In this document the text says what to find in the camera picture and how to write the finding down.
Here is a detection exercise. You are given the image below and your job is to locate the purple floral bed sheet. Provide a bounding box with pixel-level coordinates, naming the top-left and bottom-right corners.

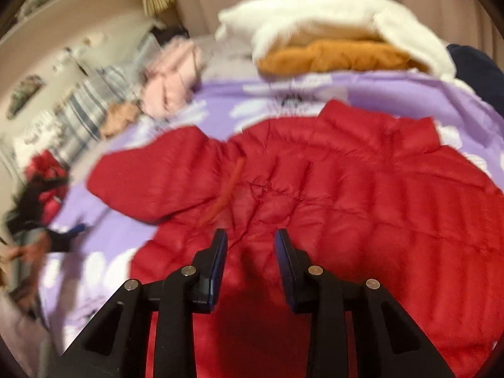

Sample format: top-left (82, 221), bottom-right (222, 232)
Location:
top-left (39, 72), bottom-right (503, 352)

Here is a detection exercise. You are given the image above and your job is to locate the orange folded garment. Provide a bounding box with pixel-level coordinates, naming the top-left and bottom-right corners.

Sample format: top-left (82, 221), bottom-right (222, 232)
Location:
top-left (257, 39), bottom-right (428, 77)

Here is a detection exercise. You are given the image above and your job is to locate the person left hand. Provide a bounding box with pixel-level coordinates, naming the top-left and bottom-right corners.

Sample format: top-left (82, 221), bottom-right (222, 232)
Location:
top-left (1, 230), bottom-right (51, 313)

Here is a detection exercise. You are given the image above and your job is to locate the white wall shelf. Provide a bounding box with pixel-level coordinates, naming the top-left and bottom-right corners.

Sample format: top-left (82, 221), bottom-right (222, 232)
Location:
top-left (1, 0), bottom-right (153, 98)

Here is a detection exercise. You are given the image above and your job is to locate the black garment by pillow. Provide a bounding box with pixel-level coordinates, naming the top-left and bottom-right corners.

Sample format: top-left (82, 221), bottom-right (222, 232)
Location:
top-left (152, 25), bottom-right (190, 45)

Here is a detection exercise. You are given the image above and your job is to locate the pink garment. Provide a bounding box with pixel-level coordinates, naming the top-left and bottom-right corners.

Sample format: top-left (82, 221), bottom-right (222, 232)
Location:
top-left (141, 37), bottom-right (203, 119)

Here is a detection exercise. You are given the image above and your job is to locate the navy blue folded garment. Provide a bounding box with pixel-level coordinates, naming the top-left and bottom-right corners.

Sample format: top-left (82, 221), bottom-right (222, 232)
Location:
top-left (447, 43), bottom-right (504, 116)

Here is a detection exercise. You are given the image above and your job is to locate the red quilted down jacket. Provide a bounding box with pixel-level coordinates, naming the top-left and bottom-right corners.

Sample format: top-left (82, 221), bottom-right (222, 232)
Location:
top-left (87, 101), bottom-right (503, 377)

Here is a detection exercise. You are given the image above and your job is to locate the white fleece garment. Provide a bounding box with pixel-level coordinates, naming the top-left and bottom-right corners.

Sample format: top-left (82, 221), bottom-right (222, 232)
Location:
top-left (215, 0), bottom-right (456, 80)

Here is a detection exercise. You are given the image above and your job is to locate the tan small garment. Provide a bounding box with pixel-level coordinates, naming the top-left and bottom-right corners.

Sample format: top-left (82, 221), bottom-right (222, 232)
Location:
top-left (100, 101), bottom-right (141, 139)

